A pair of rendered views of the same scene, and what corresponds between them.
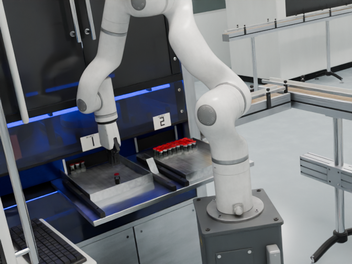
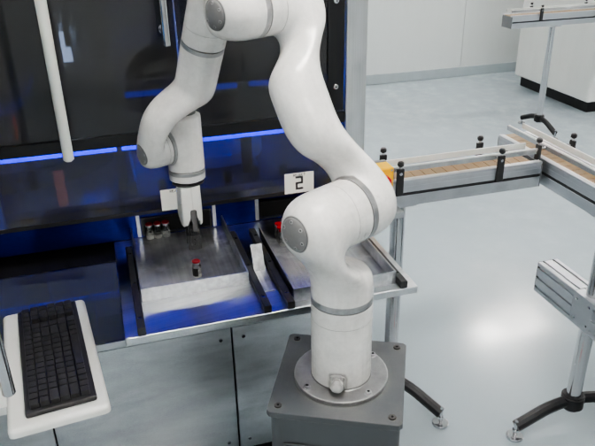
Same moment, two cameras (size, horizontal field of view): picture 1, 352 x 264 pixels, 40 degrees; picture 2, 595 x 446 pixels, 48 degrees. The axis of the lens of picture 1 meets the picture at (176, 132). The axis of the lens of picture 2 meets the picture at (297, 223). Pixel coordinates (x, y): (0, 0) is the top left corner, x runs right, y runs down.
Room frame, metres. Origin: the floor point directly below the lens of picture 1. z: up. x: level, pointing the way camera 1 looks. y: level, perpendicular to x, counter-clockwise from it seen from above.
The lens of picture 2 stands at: (0.36, -0.33, 1.74)
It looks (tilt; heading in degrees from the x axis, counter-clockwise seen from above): 26 degrees down; 13
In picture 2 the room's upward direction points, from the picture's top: 1 degrees counter-clockwise
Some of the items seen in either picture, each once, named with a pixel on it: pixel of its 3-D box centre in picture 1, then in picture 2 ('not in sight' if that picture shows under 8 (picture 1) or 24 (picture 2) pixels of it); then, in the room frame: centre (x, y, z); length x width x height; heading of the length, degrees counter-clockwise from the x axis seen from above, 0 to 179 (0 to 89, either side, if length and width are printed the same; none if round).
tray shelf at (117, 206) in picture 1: (150, 173); (255, 265); (1.82, 0.13, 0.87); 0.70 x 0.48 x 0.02; 119
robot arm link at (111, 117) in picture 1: (106, 116); (187, 173); (1.72, 0.25, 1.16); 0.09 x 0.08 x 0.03; 29
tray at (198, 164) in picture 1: (190, 157); (322, 254); (1.87, -0.05, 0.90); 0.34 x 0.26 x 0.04; 29
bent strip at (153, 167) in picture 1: (158, 169); (262, 266); (1.75, 0.09, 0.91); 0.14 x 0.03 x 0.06; 28
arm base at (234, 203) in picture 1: (232, 184); (341, 337); (1.44, -0.16, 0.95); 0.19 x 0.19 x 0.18
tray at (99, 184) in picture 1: (105, 175); (186, 254); (1.80, 0.31, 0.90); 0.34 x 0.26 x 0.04; 29
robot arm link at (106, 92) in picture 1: (101, 95); (182, 141); (1.72, 0.25, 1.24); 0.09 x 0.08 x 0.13; 145
